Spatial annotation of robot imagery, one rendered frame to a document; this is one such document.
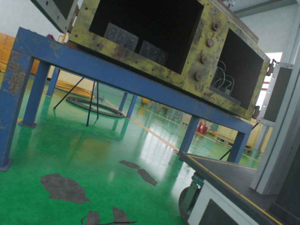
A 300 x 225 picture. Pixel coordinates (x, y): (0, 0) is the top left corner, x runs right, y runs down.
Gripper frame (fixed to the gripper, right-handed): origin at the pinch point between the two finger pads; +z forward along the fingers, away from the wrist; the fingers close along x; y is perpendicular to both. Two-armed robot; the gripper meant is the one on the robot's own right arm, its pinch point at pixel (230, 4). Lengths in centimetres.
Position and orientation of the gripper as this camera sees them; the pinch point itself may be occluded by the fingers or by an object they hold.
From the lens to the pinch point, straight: 193.4
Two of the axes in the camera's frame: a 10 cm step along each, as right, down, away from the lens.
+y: -8.8, -2.9, -3.8
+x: 3.4, 1.7, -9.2
